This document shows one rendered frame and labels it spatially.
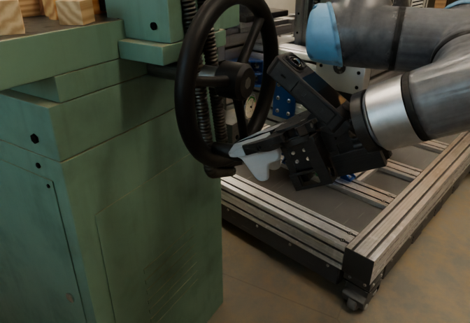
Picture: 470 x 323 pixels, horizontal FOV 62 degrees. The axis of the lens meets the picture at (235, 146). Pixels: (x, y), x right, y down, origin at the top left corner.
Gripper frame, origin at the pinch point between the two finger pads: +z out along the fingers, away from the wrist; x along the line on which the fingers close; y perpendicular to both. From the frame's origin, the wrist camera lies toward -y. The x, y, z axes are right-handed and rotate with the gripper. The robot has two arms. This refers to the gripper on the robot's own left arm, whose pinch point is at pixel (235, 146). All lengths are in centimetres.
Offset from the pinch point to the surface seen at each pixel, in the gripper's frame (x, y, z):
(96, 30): -1.7, -24.2, 13.3
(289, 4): 333, -52, 131
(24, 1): -2.3, -34.8, 25.1
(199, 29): -0.4, -16.3, -3.5
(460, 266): 89, 85, 3
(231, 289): 38, 53, 58
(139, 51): 2.2, -18.9, 10.8
